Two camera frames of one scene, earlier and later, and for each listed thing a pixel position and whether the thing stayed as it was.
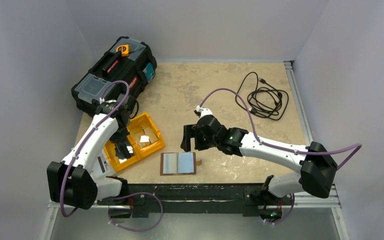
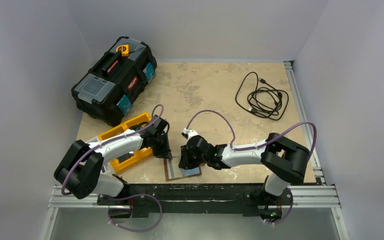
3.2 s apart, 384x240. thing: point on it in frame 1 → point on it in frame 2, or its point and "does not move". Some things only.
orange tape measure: (125, 49) does not move
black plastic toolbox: (126, 60) does not move
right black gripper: (194, 136) → (185, 158)
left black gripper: (115, 138) → (165, 152)
